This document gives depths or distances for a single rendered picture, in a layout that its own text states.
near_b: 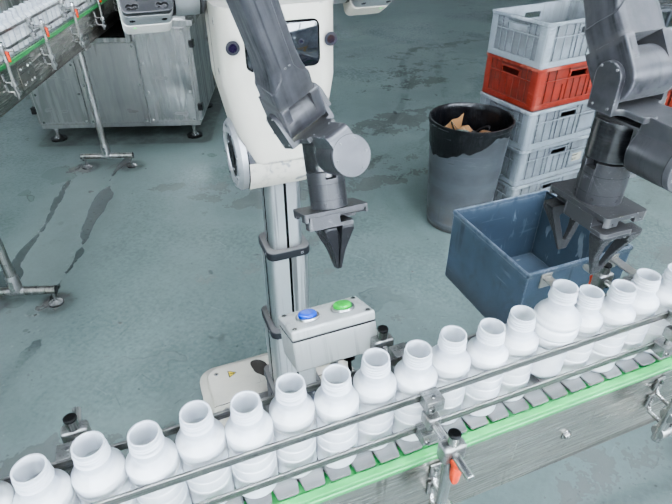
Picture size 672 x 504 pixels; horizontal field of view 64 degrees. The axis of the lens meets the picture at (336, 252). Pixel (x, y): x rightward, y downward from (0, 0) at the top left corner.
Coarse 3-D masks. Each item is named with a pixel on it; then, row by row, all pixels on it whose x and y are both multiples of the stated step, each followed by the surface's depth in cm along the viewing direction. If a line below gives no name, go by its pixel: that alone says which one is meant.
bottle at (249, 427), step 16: (240, 400) 66; (256, 400) 66; (240, 416) 63; (256, 416) 64; (240, 432) 65; (256, 432) 65; (272, 432) 67; (240, 448) 65; (240, 464) 67; (256, 464) 67; (272, 464) 69; (240, 480) 69; (256, 480) 69; (256, 496) 71
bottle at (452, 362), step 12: (444, 336) 76; (456, 336) 76; (432, 348) 78; (444, 348) 74; (456, 348) 73; (432, 360) 76; (444, 360) 75; (456, 360) 74; (468, 360) 76; (444, 372) 75; (456, 372) 74; (468, 372) 77; (444, 384) 76; (444, 396) 77; (456, 396) 78; (444, 408) 79; (456, 408) 79
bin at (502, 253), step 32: (544, 192) 153; (480, 224) 150; (512, 224) 155; (544, 224) 157; (448, 256) 152; (480, 256) 137; (512, 256) 163; (544, 256) 160; (576, 256) 148; (480, 288) 140; (512, 288) 127; (544, 288) 126; (608, 288) 136
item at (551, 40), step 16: (560, 0) 306; (576, 0) 306; (496, 16) 284; (512, 16) 275; (544, 16) 305; (560, 16) 311; (576, 16) 308; (496, 32) 288; (512, 32) 279; (528, 32) 270; (544, 32) 261; (560, 32) 264; (576, 32) 270; (496, 48) 291; (512, 48) 282; (528, 48) 273; (544, 48) 264; (560, 48) 270; (576, 48) 275; (528, 64) 275; (544, 64) 269; (560, 64) 275
